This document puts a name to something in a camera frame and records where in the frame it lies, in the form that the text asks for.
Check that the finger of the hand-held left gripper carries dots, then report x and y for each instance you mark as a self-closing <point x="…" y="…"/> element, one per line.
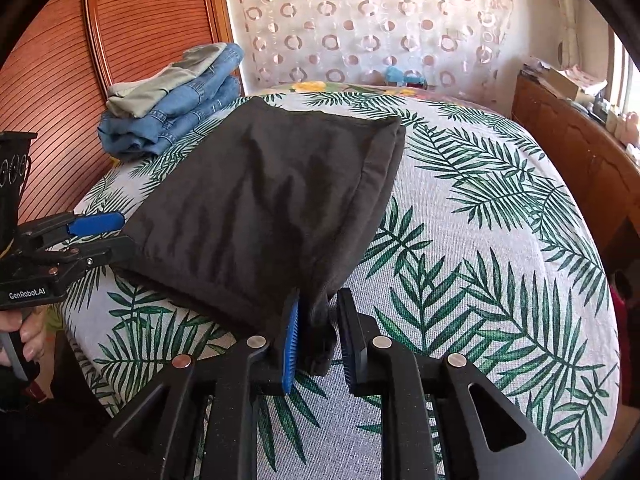
<point x="107" y="252"/>
<point x="97" y="224"/>

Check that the black pants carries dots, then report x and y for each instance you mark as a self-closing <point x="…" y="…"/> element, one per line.
<point x="260" y="200"/>

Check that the wooden slatted wardrobe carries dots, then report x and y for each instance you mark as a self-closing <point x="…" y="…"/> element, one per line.
<point x="100" y="35"/>

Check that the cardboard box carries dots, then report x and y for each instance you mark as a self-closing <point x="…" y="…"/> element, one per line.
<point x="565" y="85"/>

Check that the red cloth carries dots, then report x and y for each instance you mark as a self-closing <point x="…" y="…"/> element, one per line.
<point x="622" y="295"/>

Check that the person's left hand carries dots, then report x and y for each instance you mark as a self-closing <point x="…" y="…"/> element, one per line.
<point x="35" y="335"/>

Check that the circle-patterned sheer curtain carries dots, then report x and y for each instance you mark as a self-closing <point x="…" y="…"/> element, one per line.
<point x="370" y="20"/>

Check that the pale plastic bottle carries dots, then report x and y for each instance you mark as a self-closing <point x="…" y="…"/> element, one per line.
<point x="627" y="127"/>

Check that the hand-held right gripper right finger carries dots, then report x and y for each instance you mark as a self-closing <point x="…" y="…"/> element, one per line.
<point x="352" y="345"/>

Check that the palm leaf bed sheet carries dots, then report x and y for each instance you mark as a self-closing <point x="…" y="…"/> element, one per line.
<point x="490" y="240"/>

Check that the folded blue jeans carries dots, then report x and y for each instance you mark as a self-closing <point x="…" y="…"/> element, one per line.
<point x="220" y="75"/>
<point x="150" y="135"/>

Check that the floral blanket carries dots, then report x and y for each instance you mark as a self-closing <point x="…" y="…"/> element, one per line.
<point x="310" y="86"/>

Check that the yellow cloth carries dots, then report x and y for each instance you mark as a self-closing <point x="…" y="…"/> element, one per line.
<point x="52" y="321"/>

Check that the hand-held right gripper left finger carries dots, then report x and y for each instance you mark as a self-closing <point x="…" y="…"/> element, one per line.
<point x="290" y="342"/>

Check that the white bundled curtain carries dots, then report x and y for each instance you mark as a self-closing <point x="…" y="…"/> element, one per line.
<point x="570" y="40"/>

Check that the wooden sideboard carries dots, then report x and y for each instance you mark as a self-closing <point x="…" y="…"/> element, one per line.
<point x="575" y="160"/>

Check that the folded grey-green pants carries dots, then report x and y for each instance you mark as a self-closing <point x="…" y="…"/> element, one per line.
<point x="155" y="85"/>

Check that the blue toy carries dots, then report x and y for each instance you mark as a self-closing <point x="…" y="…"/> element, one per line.
<point x="402" y="77"/>

